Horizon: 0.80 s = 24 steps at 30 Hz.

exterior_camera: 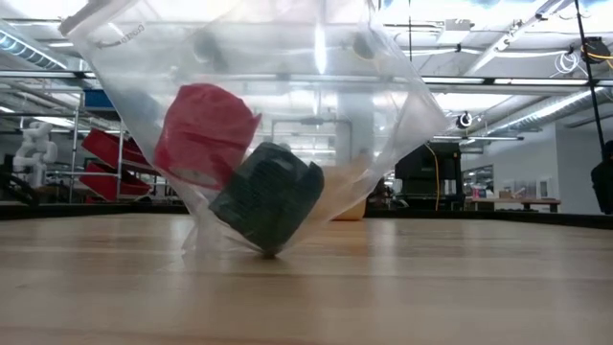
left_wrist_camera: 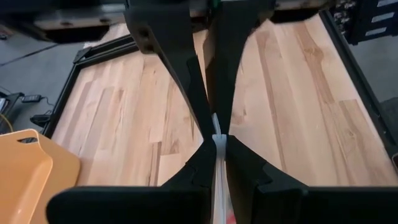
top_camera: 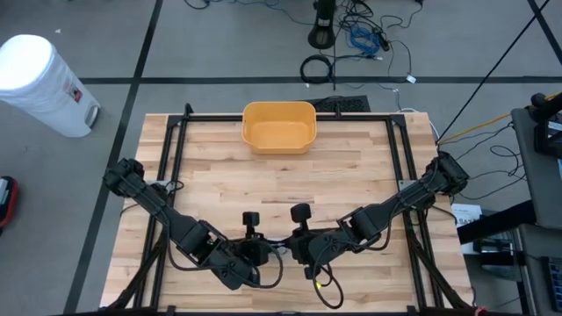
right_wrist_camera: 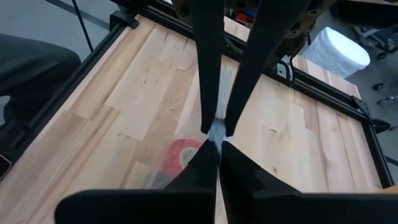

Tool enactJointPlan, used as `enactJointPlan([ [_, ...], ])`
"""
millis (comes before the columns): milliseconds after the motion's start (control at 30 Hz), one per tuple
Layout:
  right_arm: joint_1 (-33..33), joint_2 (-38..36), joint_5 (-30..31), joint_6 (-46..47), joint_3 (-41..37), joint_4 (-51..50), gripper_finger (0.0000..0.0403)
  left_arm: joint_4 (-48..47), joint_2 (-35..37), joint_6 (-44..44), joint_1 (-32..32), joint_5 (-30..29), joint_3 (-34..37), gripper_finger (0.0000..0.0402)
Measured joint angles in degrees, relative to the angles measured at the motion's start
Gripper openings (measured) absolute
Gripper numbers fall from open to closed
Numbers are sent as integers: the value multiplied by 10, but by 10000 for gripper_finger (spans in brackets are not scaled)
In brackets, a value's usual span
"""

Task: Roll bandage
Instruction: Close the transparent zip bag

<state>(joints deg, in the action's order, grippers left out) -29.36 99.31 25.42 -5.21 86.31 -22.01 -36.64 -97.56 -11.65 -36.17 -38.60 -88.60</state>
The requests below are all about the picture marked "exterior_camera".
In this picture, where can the green elastic bandage roll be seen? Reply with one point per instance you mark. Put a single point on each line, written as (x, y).
(268, 196)

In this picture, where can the clear plastic zip bag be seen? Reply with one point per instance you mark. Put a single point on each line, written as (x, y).
(287, 72)

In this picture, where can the red elastic bandage strip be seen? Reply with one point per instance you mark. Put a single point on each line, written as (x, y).
(206, 134)

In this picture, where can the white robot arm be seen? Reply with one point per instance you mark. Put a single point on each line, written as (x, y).
(36, 148)

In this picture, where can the yellow plastic bin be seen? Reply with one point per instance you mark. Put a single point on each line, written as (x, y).
(352, 211)

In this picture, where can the white building column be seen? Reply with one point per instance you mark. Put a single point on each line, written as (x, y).
(354, 124)

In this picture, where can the black cabinet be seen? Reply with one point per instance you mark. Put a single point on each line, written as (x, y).
(421, 167)

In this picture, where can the metal shelf rack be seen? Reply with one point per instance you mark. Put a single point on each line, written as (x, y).
(120, 158)

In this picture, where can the long ceiling light bar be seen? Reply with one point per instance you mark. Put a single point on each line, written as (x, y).
(479, 80)

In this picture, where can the red storage bin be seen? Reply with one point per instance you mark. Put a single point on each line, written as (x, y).
(105, 144)
(105, 184)

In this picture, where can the wooden work table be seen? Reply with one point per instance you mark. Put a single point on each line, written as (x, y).
(512, 201)

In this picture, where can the blue storage bin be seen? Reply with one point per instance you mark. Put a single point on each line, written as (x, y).
(98, 100)

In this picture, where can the person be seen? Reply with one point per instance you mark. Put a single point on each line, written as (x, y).
(604, 184)

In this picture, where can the thin black slanted pole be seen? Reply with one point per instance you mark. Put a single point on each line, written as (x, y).
(589, 72)

